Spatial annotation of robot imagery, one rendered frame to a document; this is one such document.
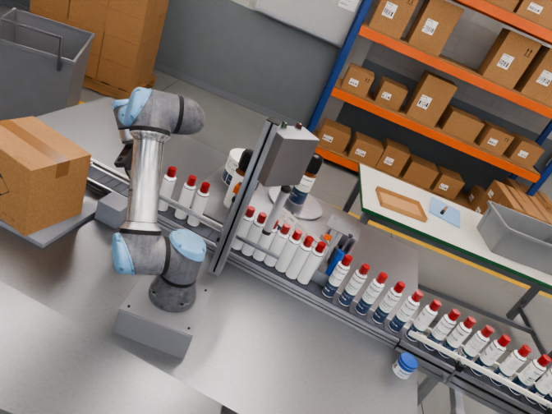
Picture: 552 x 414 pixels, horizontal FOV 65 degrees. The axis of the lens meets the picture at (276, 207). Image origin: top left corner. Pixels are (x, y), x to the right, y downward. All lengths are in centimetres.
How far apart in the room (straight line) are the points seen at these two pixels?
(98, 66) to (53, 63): 156
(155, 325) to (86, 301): 27
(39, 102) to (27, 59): 31
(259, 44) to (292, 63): 48
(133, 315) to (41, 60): 249
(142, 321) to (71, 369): 22
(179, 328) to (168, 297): 10
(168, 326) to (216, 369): 21
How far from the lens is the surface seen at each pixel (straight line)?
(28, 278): 160
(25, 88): 369
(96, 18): 497
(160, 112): 130
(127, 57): 493
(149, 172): 129
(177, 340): 140
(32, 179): 158
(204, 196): 178
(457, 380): 198
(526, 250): 338
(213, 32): 610
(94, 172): 206
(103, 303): 154
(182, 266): 131
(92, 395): 134
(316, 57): 592
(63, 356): 141
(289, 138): 141
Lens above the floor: 196
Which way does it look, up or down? 29 degrees down
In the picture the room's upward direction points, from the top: 24 degrees clockwise
